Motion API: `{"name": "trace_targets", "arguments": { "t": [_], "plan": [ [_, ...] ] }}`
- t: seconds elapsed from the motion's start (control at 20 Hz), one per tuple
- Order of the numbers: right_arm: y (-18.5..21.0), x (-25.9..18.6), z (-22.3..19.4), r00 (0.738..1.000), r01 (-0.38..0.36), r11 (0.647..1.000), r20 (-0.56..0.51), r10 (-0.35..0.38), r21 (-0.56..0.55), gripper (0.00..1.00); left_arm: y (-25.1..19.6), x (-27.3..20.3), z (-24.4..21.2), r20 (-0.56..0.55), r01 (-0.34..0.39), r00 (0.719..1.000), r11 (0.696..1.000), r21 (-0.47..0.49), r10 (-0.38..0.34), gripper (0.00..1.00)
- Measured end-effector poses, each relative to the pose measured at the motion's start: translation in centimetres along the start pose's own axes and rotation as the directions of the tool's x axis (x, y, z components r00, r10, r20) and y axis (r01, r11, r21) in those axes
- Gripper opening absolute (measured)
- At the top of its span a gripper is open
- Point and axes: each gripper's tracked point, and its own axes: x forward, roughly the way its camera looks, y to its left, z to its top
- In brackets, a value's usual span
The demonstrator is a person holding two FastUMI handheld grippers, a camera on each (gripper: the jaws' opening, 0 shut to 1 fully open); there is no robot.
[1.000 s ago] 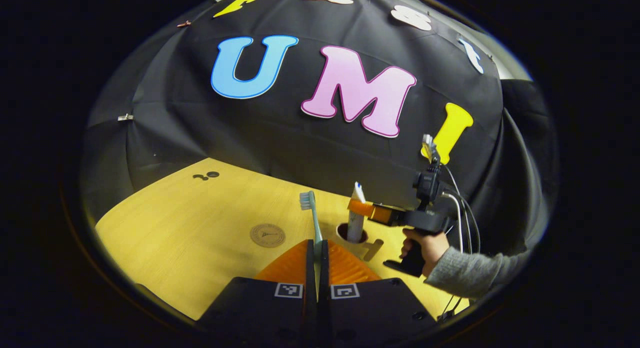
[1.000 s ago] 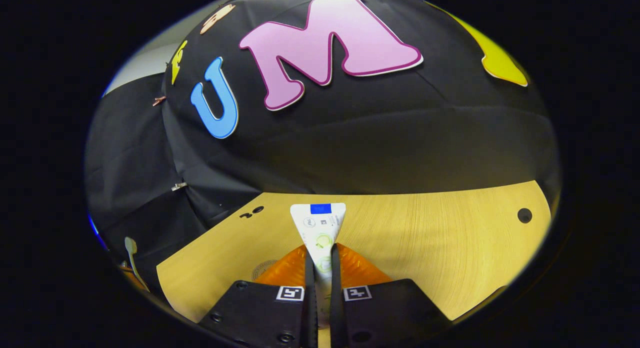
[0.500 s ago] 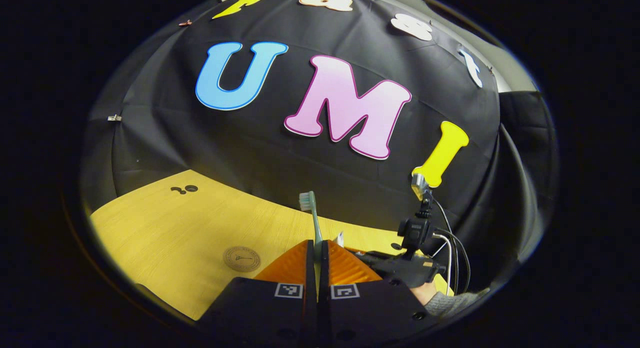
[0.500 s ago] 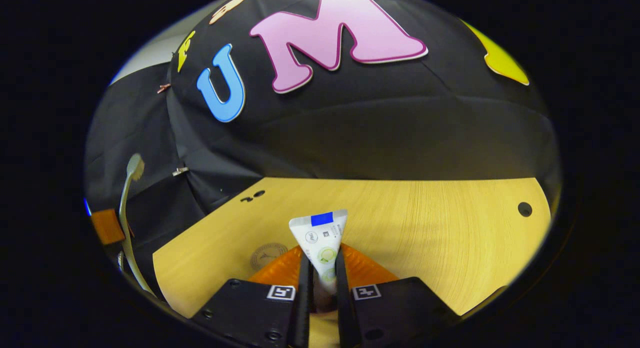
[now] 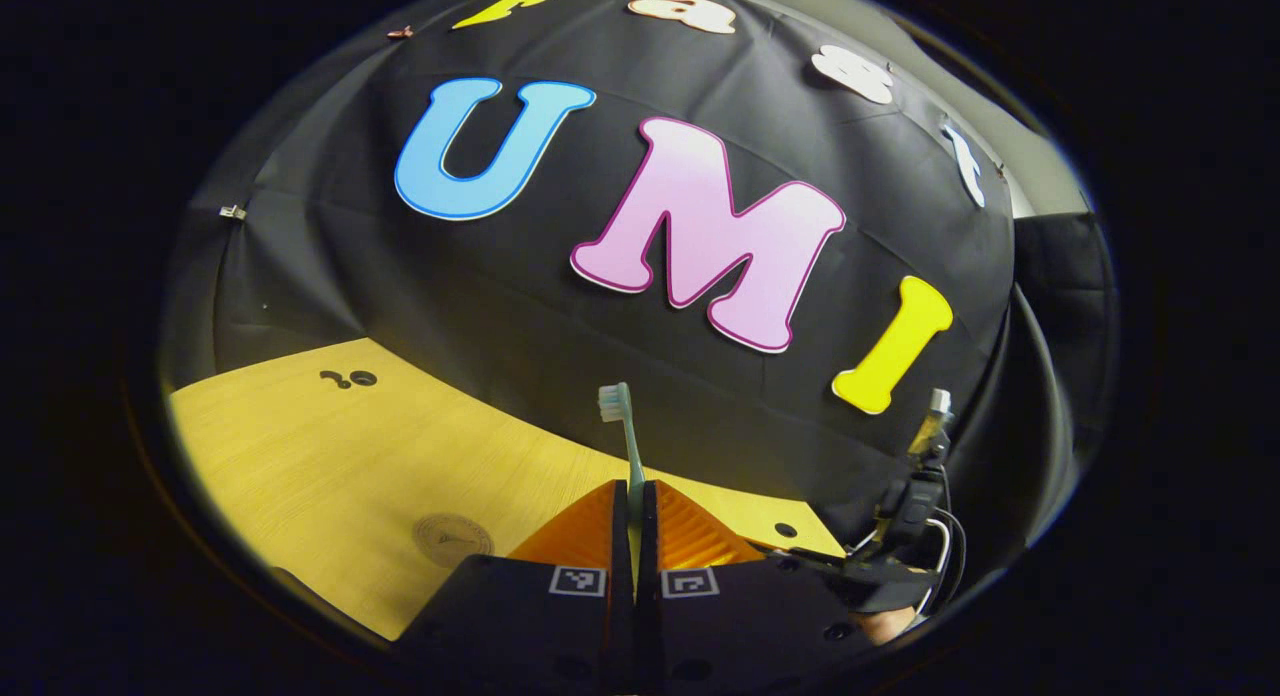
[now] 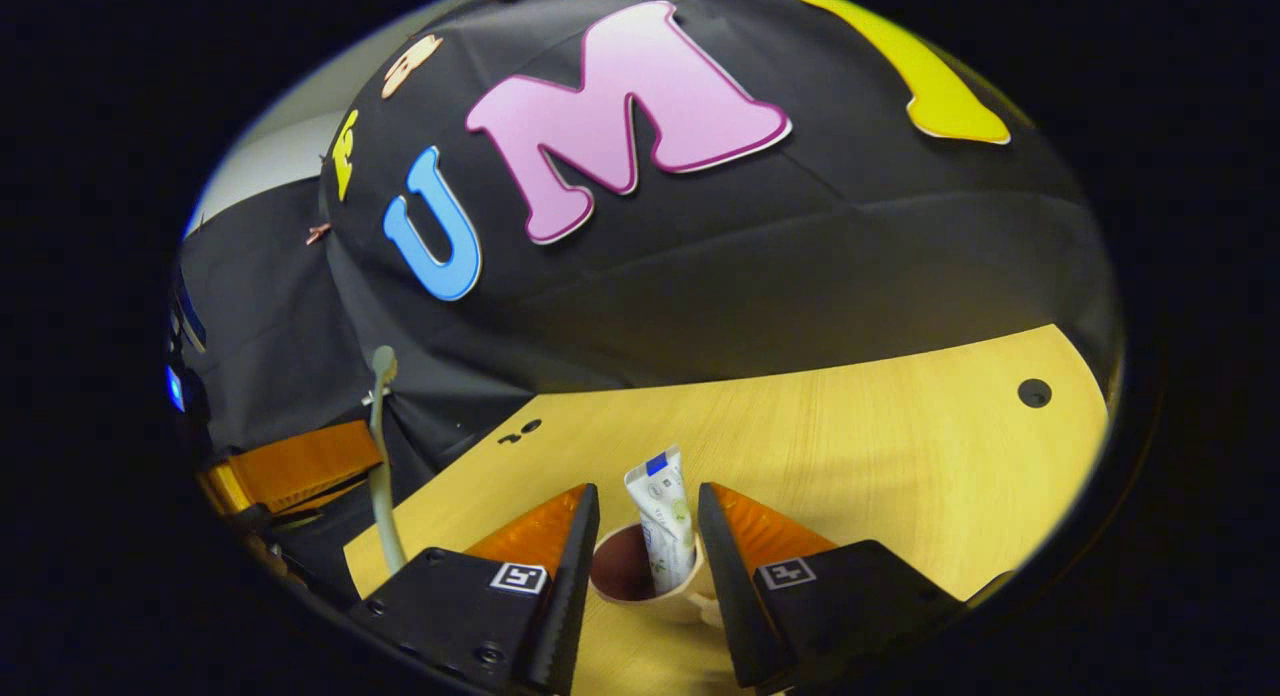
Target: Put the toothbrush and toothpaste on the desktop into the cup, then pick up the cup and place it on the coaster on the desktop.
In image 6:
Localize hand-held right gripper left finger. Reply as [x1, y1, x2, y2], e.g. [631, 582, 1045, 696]
[350, 483, 601, 695]

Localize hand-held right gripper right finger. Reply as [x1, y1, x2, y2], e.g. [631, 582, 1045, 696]
[697, 482, 967, 690]

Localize pale green toothbrush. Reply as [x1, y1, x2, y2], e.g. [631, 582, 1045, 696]
[367, 345, 409, 577]

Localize beige cup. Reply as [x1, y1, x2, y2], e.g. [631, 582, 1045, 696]
[588, 521, 727, 629]

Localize white toothpaste tube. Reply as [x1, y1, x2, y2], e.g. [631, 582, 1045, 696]
[624, 446, 698, 595]

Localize wooden desktop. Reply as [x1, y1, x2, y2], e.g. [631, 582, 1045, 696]
[343, 323, 1111, 696]

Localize computer monitor screen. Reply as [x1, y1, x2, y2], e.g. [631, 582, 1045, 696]
[163, 271, 208, 414]

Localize black backdrop cloth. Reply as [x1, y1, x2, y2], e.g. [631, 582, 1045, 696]
[175, 0, 1121, 607]

